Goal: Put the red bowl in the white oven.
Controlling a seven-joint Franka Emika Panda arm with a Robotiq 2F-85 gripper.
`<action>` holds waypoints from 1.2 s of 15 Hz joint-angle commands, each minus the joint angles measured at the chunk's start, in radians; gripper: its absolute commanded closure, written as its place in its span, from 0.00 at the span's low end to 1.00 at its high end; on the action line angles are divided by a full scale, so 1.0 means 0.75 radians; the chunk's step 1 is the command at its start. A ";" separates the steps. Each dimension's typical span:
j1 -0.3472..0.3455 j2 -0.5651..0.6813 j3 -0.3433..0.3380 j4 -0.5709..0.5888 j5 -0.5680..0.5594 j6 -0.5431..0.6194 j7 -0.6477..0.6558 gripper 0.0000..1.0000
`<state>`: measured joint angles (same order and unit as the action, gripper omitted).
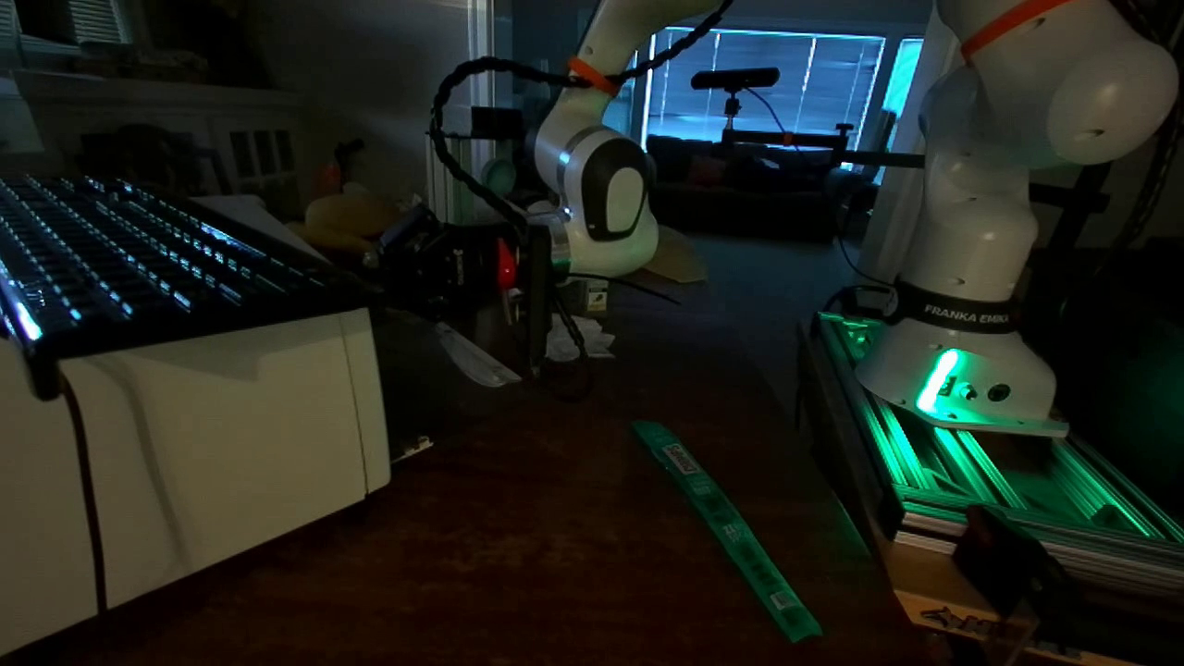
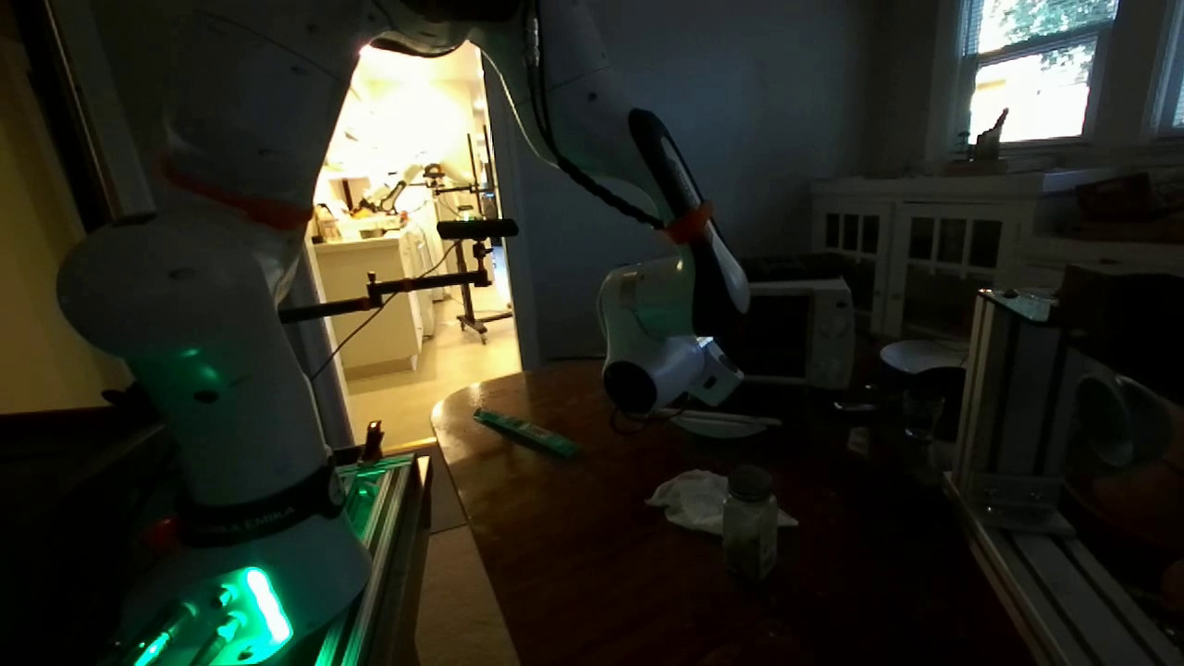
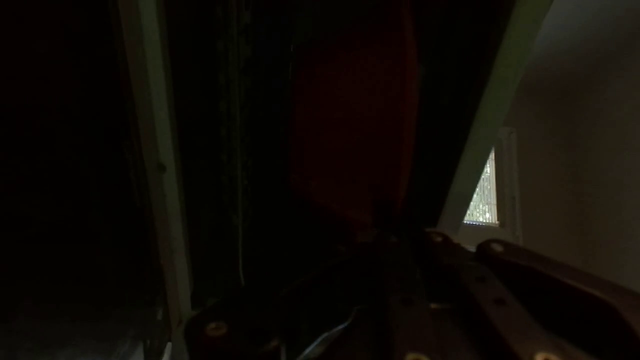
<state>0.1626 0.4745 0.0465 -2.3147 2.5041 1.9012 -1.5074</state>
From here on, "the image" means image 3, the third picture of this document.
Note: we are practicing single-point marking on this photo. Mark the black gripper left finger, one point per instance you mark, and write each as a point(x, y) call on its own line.
point(221, 331)

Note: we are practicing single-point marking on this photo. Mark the red bowl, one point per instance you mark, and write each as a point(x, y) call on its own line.
point(352, 120)

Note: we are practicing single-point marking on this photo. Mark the white toaster oven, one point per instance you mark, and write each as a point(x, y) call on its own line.
point(156, 166)

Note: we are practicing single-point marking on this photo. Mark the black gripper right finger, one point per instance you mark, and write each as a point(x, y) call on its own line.
point(501, 301)

